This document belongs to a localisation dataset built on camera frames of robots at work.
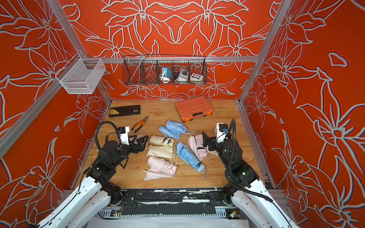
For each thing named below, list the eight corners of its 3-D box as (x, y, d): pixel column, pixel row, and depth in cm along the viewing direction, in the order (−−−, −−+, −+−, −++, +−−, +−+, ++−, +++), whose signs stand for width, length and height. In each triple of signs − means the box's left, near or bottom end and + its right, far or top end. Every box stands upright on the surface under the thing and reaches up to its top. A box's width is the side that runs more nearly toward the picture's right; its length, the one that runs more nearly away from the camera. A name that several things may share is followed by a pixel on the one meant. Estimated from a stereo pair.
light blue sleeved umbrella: (159, 130, 102) (158, 127, 100) (168, 120, 109) (168, 117, 106) (185, 145, 94) (185, 143, 92) (193, 133, 101) (194, 130, 98)
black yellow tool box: (109, 117, 112) (108, 115, 109) (111, 110, 117) (110, 107, 115) (140, 114, 114) (139, 112, 111) (140, 107, 119) (139, 104, 116)
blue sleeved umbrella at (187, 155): (202, 183, 80) (203, 181, 76) (174, 149, 93) (174, 146, 89) (211, 175, 83) (212, 172, 79) (182, 143, 96) (182, 140, 92)
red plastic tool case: (183, 123, 106) (183, 119, 102) (175, 106, 117) (175, 102, 113) (213, 114, 112) (214, 110, 108) (203, 99, 123) (203, 94, 119)
